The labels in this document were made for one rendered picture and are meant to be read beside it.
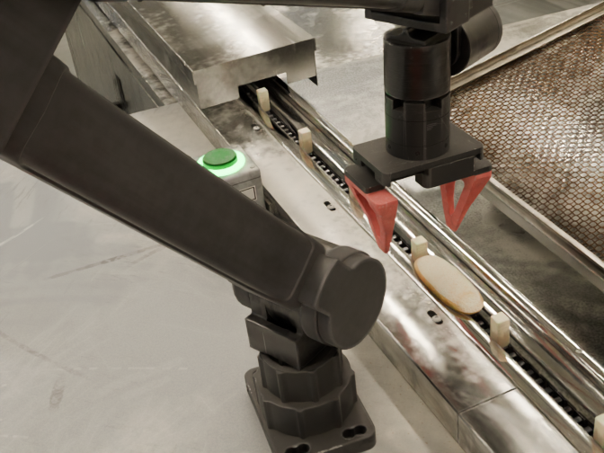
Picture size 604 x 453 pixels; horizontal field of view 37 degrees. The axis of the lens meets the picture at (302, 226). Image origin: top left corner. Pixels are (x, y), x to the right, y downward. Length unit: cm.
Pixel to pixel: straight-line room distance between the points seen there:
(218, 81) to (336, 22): 41
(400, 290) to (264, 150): 33
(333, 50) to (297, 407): 84
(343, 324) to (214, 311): 26
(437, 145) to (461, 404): 22
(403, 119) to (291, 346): 22
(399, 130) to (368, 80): 58
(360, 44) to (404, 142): 71
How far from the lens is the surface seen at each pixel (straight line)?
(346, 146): 110
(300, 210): 99
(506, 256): 97
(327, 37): 153
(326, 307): 67
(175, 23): 138
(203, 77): 122
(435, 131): 78
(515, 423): 74
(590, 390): 79
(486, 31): 82
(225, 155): 102
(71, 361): 92
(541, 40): 119
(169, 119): 132
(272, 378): 75
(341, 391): 76
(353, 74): 138
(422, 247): 91
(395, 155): 80
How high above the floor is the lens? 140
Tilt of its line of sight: 34 degrees down
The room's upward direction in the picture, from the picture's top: 7 degrees counter-clockwise
